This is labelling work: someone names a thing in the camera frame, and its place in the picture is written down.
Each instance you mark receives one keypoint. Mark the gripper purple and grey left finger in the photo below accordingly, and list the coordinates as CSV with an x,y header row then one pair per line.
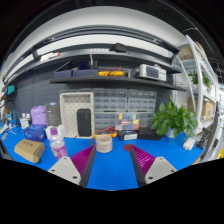
x,y
76,169

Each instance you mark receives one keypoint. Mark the gripper purple and grey right finger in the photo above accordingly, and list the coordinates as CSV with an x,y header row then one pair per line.
x,y
149,168

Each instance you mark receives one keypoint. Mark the clear plastic water bottle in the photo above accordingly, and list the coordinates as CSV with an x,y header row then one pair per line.
x,y
57,145

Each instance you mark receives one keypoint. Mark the red round coaster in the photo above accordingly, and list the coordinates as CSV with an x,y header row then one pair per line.
x,y
127,147

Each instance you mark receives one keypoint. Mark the blue table mat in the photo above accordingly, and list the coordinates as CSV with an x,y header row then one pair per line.
x,y
113,170

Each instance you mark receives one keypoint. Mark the beige ceramic mug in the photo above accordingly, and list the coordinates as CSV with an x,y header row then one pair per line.
x,y
103,143

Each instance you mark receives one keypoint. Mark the white small box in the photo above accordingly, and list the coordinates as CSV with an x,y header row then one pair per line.
x,y
60,131

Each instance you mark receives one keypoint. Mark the black labelled case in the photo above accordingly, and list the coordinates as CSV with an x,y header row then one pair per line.
x,y
127,135

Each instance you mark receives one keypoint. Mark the brown cardboard box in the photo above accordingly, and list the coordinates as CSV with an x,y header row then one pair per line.
x,y
30,150

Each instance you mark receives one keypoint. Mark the yellow red tool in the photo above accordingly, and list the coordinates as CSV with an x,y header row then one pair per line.
x,y
108,131

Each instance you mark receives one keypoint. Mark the white power adapter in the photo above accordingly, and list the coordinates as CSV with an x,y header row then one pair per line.
x,y
189,143

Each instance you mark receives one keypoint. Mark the box of coloured parts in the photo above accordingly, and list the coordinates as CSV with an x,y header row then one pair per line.
x,y
127,121

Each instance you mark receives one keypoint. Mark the green potted plant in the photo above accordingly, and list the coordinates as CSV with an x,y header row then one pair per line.
x,y
178,119

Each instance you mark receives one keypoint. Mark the black rectangular speaker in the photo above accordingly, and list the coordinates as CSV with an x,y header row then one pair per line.
x,y
84,122

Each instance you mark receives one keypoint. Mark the dark grey product box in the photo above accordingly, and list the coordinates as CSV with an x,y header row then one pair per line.
x,y
53,113

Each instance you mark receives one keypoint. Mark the white pegboard tray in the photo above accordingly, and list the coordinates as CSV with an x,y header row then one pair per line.
x,y
70,102

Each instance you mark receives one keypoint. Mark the clear drawer organizer right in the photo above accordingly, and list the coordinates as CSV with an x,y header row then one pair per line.
x,y
143,103

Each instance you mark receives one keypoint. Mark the clear drawer organizer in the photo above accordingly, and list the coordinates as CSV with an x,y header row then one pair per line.
x,y
143,103
107,102

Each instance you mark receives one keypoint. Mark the purple plastic bag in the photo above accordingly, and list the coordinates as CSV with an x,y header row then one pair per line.
x,y
38,115

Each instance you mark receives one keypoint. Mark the small white bottle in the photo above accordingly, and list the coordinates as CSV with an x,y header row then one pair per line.
x,y
25,121

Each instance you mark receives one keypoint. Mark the clear drawer organizer left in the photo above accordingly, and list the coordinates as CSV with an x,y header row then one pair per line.
x,y
107,102

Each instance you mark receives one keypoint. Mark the white oscilloscope instrument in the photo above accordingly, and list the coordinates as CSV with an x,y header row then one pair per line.
x,y
152,72

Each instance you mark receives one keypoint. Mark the dark blue box on shelf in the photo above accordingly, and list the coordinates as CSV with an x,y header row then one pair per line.
x,y
75,69

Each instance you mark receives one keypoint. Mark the yellow device on shelf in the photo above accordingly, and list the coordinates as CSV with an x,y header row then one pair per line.
x,y
111,72

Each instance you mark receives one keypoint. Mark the white metal rack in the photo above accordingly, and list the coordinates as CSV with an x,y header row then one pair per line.
x,y
202,85

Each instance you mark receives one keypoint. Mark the black wall shelf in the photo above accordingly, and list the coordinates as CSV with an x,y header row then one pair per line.
x,y
117,80

